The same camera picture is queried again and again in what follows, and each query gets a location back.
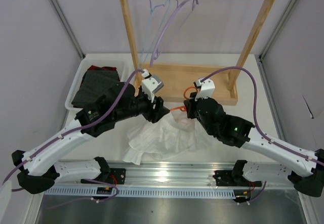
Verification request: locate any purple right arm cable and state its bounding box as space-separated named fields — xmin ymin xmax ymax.
xmin=201 ymin=66 xmax=324 ymax=164

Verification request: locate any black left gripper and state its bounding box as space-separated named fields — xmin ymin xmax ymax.
xmin=114 ymin=87 xmax=170 ymax=123

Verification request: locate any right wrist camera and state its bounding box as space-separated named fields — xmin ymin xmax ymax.
xmin=193 ymin=78 xmax=215 ymax=101

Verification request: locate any purple plastic hanger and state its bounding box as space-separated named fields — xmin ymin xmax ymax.
xmin=149 ymin=0 xmax=199 ymax=67

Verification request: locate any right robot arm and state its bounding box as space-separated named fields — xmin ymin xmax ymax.
xmin=184 ymin=98 xmax=323 ymax=197

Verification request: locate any white slotted cable duct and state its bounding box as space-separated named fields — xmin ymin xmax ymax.
xmin=45 ymin=186 xmax=235 ymax=199

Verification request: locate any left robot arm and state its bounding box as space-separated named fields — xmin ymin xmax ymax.
xmin=12 ymin=78 xmax=169 ymax=194

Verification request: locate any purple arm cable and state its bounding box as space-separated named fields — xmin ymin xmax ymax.
xmin=2 ymin=68 xmax=147 ymax=192
xmin=201 ymin=66 xmax=324 ymax=164

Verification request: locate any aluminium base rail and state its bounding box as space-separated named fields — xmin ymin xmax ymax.
xmin=54 ymin=160 xmax=299 ymax=187

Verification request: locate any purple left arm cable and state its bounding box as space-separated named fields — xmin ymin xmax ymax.
xmin=2 ymin=68 xmax=147 ymax=192

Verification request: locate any white plastic basket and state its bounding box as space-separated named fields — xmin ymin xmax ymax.
xmin=64 ymin=58 xmax=130 ymax=111

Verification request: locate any white skirt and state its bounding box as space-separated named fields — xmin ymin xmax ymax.
xmin=123 ymin=111 xmax=217 ymax=165

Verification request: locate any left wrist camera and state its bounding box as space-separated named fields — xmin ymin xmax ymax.
xmin=141 ymin=69 xmax=164 ymax=103

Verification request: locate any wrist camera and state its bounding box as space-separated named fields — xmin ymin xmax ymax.
xmin=141 ymin=69 xmax=164 ymax=103
xmin=193 ymin=78 xmax=215 ymax=101

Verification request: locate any dark folded garment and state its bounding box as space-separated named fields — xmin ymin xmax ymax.
xmin=71 ymin=65 xmax=120 ymax=108

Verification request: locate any orange plastic hanger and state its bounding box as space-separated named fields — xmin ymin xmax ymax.
xmin=170 ymin=86 xmax=198 ymax=112

